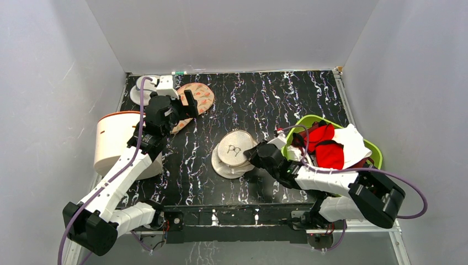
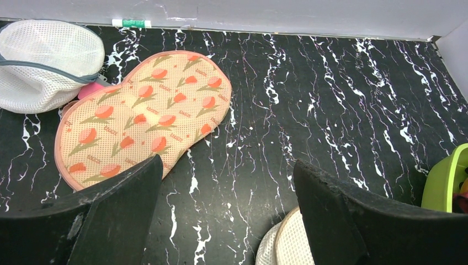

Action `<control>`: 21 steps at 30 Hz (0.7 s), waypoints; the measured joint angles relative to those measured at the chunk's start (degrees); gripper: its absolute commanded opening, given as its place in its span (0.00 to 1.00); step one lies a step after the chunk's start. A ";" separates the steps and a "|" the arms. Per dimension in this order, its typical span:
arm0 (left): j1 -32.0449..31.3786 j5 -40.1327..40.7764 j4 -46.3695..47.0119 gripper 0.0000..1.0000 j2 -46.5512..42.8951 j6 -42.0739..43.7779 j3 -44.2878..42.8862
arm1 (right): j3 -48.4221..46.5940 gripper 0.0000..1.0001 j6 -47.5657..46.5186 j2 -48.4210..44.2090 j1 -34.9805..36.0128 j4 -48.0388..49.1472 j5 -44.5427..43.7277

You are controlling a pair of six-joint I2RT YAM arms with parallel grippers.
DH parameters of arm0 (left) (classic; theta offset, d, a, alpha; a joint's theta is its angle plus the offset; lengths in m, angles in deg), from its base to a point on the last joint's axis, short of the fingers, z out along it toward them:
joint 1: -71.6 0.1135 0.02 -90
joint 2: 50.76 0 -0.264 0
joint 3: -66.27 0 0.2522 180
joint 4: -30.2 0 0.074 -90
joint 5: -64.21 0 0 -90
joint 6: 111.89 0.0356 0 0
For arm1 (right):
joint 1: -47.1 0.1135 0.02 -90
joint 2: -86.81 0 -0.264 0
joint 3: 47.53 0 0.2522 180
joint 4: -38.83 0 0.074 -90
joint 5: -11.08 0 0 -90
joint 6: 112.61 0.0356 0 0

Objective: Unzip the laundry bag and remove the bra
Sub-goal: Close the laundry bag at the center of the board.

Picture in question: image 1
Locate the white padded bra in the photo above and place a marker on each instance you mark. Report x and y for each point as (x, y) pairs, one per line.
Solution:
(353, 149)

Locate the white mesh laundry bag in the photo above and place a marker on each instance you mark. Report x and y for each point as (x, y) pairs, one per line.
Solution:
(227, 158)

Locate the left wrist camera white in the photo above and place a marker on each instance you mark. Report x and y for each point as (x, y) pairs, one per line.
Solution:
(165, 87)

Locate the floral mesh laundry bag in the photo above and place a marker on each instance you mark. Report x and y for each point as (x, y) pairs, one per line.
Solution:
(204, 96)

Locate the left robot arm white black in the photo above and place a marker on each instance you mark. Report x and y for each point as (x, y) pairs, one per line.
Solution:
(120, 183)

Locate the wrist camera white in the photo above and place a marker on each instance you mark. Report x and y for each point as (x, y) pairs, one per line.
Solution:
(165, 87)
(279, 141)

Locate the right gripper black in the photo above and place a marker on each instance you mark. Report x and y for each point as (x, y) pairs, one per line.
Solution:
(254, 155)

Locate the white cylindrical basket orange rim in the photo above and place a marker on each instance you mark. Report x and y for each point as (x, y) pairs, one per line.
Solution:
(113, 132)

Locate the small white grey-trimmed laundry bag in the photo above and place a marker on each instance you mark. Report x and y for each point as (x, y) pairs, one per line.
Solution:
(147, 84)

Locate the white lace garment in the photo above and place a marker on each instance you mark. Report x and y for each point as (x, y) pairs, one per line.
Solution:
(297, 154)

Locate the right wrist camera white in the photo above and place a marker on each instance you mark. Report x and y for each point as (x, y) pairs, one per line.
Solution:
(279, 141)

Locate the red garment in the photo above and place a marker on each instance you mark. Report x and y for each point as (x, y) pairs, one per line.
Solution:
(367, 162)

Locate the bright red black-trimmed bra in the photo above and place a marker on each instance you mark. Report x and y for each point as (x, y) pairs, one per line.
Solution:
(328, 152)

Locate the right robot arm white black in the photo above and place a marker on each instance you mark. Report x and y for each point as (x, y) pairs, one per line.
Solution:
(363, 194)

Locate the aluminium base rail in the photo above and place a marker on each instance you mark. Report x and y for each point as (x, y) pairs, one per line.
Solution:
(224, 223)

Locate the green plastic basin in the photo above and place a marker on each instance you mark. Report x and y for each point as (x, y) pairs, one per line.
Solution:
(376, 157)

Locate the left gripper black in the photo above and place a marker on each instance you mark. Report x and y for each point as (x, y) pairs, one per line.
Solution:
(186, 111)

